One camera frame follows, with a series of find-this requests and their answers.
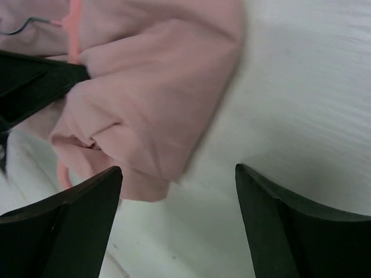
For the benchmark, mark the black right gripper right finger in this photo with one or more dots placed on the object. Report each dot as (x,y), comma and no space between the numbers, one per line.
(292,236)

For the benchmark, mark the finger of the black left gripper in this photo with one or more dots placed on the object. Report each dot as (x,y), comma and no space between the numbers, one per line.
(29,84)

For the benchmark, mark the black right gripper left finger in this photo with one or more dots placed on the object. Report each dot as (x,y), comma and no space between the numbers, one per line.
(65,235)

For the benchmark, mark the pink clothes hanger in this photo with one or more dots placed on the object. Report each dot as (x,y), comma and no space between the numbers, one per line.
(65,143)

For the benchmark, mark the pink trousers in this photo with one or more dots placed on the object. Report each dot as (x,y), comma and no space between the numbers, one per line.
(158,70)

